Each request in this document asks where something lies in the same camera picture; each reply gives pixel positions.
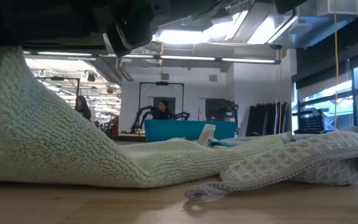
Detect background work table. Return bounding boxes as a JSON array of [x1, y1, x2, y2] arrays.
[[109, 133, 146, 143]]

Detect person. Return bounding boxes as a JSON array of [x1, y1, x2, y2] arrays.
[[75, 95, 93, 122], [154, 99, 175, 121]]

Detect black leaning panels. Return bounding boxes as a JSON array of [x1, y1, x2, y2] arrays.
[[246, 101, 288, 137]]

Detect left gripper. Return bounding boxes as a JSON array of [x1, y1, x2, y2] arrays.
[[0, 0, 107, 48]]

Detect green microfiber towel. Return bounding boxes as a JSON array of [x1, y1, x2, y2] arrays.
[[0, 45, 287, 189]]

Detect black perforated rack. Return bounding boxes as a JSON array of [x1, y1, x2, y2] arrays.
[[296, 108, 326, 134]]

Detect black equipment cabinet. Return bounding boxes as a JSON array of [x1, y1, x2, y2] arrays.
[[205, 98, 239, 123]]

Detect ceiling light panel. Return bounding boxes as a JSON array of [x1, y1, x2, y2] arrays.
[[152, 29, 211, 45]]

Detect window frame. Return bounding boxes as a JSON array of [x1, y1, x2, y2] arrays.
[[292, 58, 358, 133]]

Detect blue plastic bin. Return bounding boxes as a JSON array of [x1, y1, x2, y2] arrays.
[[144, 119, 237, 143]]

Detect ceiling strip light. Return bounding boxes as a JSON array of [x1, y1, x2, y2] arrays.
[[23, 51, 282, 65]]

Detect black background robot arms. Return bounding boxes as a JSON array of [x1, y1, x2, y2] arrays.
[[131, 105, 191, 134]]

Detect grey door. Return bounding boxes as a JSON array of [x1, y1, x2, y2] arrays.
[[153, 96, 177, 120]]

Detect grey waffle towel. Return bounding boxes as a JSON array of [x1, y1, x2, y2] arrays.
[[184, 130, 358, 202]]

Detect yellow hanging cable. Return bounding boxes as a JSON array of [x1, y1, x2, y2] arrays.
[[333, 0, 339, 131]]

